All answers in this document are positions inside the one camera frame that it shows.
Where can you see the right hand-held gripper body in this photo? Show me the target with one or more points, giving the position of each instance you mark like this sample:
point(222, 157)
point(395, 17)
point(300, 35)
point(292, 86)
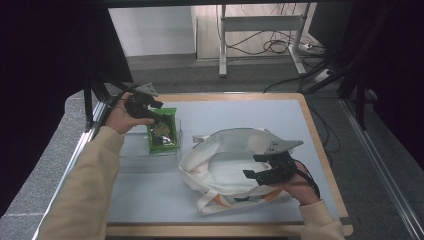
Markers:
point(281, 166)

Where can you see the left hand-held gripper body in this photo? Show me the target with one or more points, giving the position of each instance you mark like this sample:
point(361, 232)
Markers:
point(141, 105)

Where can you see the green seaweed snack packet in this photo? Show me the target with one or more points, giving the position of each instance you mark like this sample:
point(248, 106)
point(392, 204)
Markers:
point(165, 136)

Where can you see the white tote bag teal orange print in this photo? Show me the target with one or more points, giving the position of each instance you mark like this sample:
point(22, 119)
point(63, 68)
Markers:
point(220, 170)

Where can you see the clear plastic container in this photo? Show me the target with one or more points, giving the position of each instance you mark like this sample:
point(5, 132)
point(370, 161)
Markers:
point(146, 161)

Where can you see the person's left hand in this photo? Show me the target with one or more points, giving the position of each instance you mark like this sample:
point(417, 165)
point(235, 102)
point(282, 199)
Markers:
point(121, 120)

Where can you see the person's right hand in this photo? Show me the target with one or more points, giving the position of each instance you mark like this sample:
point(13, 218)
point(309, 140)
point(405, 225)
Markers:
point(301, 190)

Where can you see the black metal stand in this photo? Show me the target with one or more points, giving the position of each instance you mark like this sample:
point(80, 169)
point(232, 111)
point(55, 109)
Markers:
point(88, 106)
point(360, 106)

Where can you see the small wooden table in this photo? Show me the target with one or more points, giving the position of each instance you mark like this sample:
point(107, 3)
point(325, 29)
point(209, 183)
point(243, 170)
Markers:
point(233, 97)

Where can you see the white power strip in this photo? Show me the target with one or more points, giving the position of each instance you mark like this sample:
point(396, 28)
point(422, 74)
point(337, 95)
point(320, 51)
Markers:
point(322, 75)

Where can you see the black curtain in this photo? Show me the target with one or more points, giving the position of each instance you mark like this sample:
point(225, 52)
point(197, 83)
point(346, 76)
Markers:
point(43, 66)
point(393, 66)

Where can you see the aluminium rail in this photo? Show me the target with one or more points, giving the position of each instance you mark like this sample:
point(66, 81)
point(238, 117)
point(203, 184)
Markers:
point(88, 133)
point(386, 176)

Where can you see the white metal desk frame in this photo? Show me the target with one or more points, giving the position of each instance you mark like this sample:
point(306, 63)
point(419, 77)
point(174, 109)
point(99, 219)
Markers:
point(260, 23)

